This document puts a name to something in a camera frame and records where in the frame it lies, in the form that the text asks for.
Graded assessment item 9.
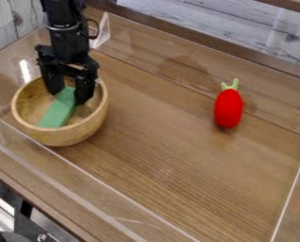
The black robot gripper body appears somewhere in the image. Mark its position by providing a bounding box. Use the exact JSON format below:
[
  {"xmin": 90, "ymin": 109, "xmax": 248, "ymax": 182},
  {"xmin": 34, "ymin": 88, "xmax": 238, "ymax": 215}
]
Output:
[{"xmin": 36, "ymin": 25, "xmax": 103, "ymax": 79}]

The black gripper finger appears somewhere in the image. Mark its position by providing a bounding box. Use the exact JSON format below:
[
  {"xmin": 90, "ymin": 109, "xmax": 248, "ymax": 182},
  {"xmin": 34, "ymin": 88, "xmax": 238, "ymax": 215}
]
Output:
[
  {"xmin": 76, "ymin": 76, "xmax": 97, "ymax": 105},
  {"xmin": 41, "ymin": 65, "xmax": 65, "ymax": 95}
]

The green rectangular block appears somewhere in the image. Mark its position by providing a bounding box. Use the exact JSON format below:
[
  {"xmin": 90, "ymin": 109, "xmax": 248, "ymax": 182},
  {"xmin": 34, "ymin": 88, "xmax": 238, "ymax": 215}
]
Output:
[{"xmin": 37, "ymin": 87, "xmax": 76, "ymax": 128}]

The brown wooden bowl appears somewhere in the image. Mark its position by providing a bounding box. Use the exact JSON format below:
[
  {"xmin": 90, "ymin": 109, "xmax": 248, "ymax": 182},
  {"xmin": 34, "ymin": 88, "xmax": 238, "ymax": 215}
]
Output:
[{"xmin": 12, "ymin": 77, "xmax": 109, "ymax": 147}]

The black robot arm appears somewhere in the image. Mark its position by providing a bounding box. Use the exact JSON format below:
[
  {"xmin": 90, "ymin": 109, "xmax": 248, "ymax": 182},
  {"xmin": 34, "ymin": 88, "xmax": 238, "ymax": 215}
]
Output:
[{"xmin": 36, "ymin": 0, "xmax": 100, "ymax": 105}]

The red plush radish toy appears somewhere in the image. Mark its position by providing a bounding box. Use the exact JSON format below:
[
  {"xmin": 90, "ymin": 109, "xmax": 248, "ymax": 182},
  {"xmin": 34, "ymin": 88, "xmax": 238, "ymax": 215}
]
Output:
[{"xmin": 215, "ymin": 78, "xmax": 243, "ymax": 129}]

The clear acrylic corner bracket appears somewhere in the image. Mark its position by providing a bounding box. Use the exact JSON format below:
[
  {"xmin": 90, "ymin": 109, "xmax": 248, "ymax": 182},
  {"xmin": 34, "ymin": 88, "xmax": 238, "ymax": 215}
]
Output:
[{"xmin": 89, "ymin": 13, "xmax": 111, "ymax": 49}]

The clear acrylic tray wall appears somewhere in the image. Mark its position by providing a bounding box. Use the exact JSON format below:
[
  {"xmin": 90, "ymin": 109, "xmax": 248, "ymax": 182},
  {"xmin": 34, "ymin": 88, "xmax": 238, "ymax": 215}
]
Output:
[{"xmin": 0, "ymin": 118, "xmax": 199, "ymax": 242}]

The black table leg bracket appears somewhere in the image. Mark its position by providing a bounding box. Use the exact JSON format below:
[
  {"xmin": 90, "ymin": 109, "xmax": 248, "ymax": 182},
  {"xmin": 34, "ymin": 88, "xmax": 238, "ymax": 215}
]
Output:
[{"xmin": 14, "ymin": 200, "xmax": 58, "ymax": 242}]

